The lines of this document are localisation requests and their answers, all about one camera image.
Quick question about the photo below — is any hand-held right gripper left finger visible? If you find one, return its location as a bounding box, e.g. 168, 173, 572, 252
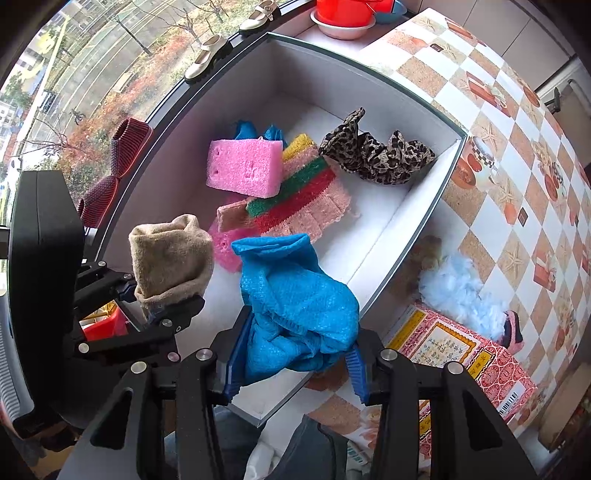
69, 305, 254, 480

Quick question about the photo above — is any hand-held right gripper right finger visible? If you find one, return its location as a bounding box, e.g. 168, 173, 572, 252
346, 325, 539, 480

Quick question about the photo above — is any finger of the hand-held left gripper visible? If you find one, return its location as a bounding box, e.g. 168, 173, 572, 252
73, 260, 140, 320
65, 294, 206, 371

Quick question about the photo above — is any beige sock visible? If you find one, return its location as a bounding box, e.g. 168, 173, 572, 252
128, 213, 215, 320

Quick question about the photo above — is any embossed blue shoe cover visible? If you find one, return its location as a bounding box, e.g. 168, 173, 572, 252
230, 233, 361, 387

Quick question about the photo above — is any pink mesh scrubber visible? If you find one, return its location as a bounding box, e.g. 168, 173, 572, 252
207, 220, 252, 272

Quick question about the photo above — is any green cardboard box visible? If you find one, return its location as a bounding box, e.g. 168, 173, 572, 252
91, 31, 470, 426

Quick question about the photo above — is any pink striped knitted cloth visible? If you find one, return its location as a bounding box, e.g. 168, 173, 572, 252
216, 133, 355, 244

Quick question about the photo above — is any pink sponge block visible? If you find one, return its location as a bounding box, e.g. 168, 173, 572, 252
205, 138, 284, 199

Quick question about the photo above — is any blue knit cloth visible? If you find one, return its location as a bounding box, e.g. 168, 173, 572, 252
232, 120, 286, 142

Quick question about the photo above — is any leopard print hair scrunchie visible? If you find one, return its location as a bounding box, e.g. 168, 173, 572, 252
318, 107, 437, 186

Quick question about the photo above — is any red plastic item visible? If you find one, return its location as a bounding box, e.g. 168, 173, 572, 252
80, 302, 131, 343

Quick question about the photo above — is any red striped knitted slipper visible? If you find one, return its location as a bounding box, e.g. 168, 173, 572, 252
110, 117, 154, 179
75, 174, 121, 228

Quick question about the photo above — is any red patterned paper box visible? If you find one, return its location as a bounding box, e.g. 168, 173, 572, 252
387, 302, 539, 426

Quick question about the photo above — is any light blue fluffy slipper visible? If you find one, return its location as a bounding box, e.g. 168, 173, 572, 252
417, 255, 526, 348

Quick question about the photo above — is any brown fluffy item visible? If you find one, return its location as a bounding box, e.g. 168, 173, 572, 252
410, 234, 445, 274

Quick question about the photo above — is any checkered printed tablecloth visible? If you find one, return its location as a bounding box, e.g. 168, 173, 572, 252
309, 4, 591, 462

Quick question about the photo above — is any white plastic basin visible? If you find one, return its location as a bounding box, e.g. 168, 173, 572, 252
310, 9, 376, 41

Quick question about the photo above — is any red plastic bucket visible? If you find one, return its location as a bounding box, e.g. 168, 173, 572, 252
316, 0, 385, 27

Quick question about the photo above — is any blue plastic basin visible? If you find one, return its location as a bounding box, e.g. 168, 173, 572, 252
373, 0, 408, 25

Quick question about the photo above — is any beige strap shoe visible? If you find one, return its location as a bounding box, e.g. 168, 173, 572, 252
238, 0, 279, 36
184, 34, 233, 84

